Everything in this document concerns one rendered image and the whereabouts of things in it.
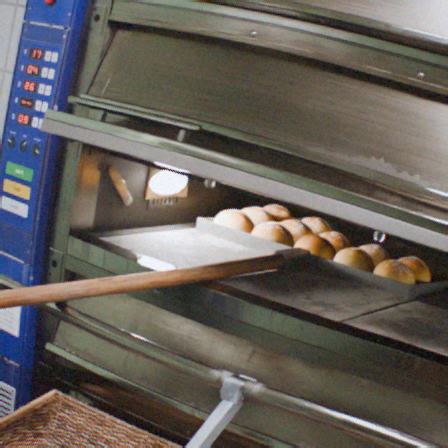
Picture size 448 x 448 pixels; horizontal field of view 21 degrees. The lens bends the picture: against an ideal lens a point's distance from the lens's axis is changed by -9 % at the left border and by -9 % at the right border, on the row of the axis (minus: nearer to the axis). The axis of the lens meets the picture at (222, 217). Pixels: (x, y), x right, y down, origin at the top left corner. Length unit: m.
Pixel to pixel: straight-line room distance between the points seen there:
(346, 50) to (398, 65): 0.11
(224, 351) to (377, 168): 0.49
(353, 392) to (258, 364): 0.21
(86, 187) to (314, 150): 0.58
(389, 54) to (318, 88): 0.18
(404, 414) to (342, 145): 0.49
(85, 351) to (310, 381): 0.52
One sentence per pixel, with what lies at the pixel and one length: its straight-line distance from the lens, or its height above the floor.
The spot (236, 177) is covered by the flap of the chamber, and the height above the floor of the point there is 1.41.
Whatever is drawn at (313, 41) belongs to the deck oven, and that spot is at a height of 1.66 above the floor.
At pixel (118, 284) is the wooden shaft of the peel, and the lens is 2.22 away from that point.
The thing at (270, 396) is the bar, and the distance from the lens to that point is 1.88.
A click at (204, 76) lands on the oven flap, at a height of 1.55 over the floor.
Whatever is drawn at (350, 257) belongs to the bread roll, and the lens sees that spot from 2.65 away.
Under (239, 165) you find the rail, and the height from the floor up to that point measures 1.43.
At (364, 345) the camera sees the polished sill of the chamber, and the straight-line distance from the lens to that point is 2.21.
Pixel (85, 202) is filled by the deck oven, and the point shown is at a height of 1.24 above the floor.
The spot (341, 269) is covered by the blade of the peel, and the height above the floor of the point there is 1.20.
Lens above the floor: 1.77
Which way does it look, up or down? 11 degrees down
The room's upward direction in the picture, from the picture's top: 10 degrees clockwise
